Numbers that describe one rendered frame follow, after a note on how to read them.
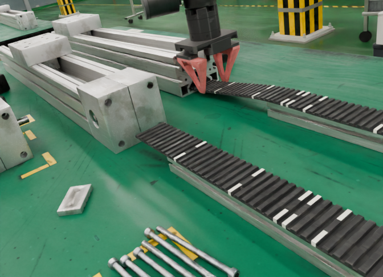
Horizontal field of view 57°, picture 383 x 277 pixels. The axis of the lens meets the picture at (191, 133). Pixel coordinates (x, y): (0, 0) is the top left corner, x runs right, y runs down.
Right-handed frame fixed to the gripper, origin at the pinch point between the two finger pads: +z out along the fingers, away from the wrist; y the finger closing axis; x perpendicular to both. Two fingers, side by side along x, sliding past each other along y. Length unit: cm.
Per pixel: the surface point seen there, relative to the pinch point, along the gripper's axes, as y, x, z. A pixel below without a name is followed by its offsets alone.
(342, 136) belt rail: 2.0, 28.6, 1.3
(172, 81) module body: 5.1, -6.3, -1.3
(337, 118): 2.6, 28.4, -1.5
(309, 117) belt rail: 2.0, 23.6, -0.1
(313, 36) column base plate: -261, -174, 77
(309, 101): 0.5, 22.4, -1.6
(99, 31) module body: -2, -57, -6
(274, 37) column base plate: -249, -213, 77
